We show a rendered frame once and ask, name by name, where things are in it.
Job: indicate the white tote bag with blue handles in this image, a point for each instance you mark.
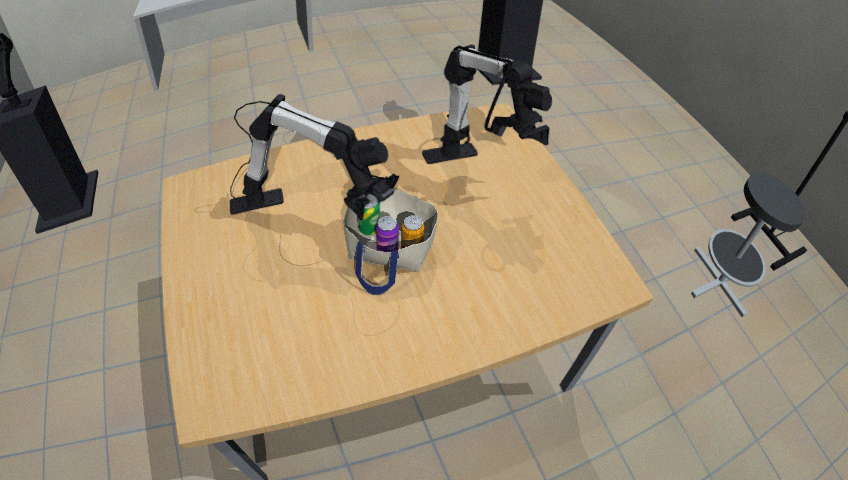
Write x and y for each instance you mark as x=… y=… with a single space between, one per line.
x=399 y=206

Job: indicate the yellow and red drink can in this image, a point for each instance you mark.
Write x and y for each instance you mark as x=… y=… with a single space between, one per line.
x=412 y=231

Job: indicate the green and yellow drink can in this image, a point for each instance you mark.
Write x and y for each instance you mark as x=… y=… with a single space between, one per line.
x=367 y=226

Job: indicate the purple drink can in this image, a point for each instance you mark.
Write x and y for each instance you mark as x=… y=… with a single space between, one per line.
x=387 y=234

